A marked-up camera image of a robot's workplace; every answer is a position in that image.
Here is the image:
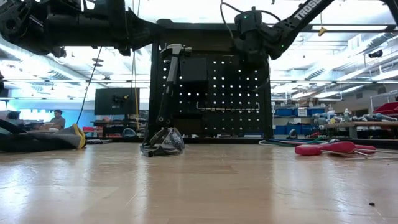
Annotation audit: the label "black storage bin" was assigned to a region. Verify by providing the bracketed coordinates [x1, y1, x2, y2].
[172, 119, 205, 137]

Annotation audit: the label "black pegboard cart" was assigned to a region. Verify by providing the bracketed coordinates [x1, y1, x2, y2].
[148, 18, 274, 141]

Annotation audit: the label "coloured wire bundle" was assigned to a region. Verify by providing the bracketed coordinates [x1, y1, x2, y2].
[258, 136, 335, 147]

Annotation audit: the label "grey black claw hammer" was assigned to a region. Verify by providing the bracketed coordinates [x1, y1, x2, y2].
[156, 43, 193, 126]

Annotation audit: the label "black work glove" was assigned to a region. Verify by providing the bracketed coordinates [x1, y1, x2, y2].
[0, 119, 78, 153]

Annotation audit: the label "grey glove yellow cuff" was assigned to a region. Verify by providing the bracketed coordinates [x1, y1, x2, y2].
[26, 123, 87, 150]

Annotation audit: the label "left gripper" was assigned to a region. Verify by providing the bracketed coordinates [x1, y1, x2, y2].
[42, 0, 166, 57]

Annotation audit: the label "wooden workbench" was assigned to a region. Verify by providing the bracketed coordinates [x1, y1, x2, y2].
[325, 121, 398, 139]

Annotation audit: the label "red storage bin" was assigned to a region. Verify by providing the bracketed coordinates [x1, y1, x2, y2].
[373, 101, 398, 115]

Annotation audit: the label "black pegboard box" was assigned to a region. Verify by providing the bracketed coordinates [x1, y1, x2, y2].
[180, 57, 208, 82]

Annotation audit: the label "black computer monitor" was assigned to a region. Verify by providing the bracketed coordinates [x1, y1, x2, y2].
[94, 88, 141, 116]

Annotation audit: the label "blue storage bins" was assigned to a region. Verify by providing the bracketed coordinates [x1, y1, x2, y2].
[275, 107, 326, 136]

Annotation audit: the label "yellow cord with plug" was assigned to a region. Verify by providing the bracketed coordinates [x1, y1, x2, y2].
[318, 0, 328, 37]

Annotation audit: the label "black hanging cable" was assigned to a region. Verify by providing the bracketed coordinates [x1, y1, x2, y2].
[76, 46, 103, 125]

